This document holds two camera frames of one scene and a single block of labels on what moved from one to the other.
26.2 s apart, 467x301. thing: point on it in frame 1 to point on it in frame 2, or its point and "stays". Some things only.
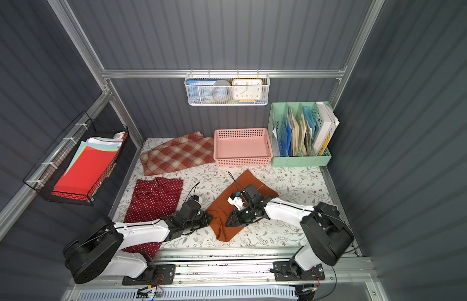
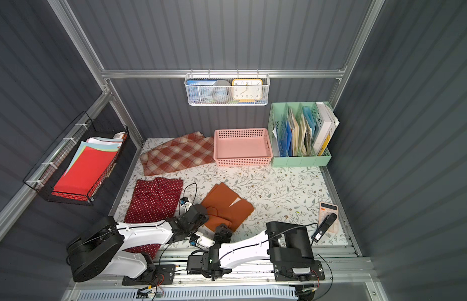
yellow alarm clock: [247, 90] stays
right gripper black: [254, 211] to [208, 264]
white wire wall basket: [227, 89] stays
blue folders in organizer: [285, 138] stays
